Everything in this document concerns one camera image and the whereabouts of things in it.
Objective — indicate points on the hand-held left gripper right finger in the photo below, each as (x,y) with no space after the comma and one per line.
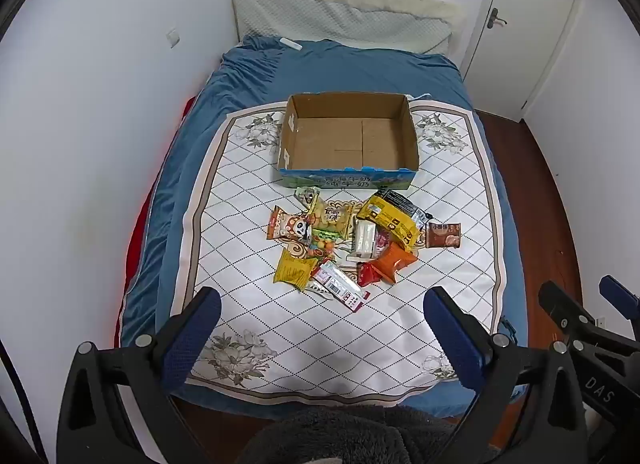
(455,334)

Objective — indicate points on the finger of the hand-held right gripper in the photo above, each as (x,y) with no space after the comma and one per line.
(565,304)
(620,291)

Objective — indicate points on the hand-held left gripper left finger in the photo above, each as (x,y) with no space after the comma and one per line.
(192,334)

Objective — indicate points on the orange snack packet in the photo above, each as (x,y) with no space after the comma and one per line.
(395,261)

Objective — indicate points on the brown white snack packet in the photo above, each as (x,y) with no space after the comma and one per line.
(445,235)

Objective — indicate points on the small red snack packet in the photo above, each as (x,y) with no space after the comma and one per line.
(367,274)

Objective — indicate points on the small yellow snack packet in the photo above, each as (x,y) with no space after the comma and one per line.
(295,269)

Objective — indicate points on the red white striped snack packet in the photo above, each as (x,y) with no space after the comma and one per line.
(340,286)

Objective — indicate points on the white translucent snack packet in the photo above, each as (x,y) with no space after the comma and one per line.
(364,239)

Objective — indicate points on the large yellow black snack bag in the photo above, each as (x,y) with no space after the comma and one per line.
(395,216)

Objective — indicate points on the panda print snack packet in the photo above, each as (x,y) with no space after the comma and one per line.
(290,229)

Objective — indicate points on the colourful candy balls packet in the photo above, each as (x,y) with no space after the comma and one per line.
(322,245)

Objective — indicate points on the beige round-crackers snack packet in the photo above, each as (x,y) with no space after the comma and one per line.
(332,219)

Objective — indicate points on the small green snack packet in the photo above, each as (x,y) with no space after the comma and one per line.
(306,195)

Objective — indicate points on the cardboard box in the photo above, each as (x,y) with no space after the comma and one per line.
(350,139)

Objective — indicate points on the floral diamond printed blanket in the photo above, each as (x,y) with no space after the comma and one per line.
(250,294)

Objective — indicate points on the dark fuzzy clothing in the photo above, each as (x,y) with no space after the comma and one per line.
(350,434)

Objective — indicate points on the blue bed sheet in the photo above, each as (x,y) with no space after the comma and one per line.
(350,69)

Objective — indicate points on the white door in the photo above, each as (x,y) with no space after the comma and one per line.
(525,19)

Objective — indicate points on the small white remote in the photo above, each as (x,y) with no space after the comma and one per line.
(291,43)

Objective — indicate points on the white quilted headboard cushion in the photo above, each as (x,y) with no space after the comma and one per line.
(350,19)

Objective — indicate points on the white wall switch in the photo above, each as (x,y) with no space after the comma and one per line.
(173,38)

